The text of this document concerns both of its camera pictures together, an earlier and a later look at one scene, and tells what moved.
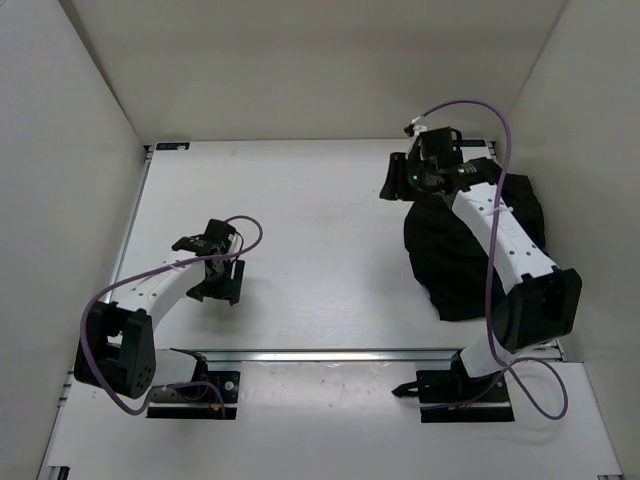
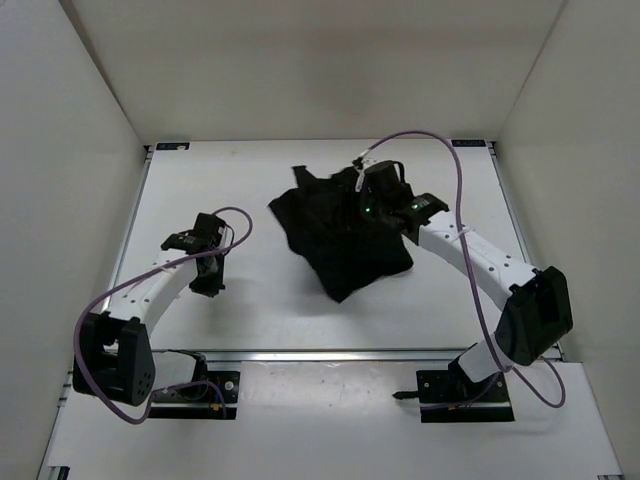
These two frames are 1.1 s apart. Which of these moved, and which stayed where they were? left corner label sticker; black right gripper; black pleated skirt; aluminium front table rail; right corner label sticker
Moved: black right gripper; black pleated skirt
Stayed: aluminium front table rail; right corner label sticker; left corner label sticker
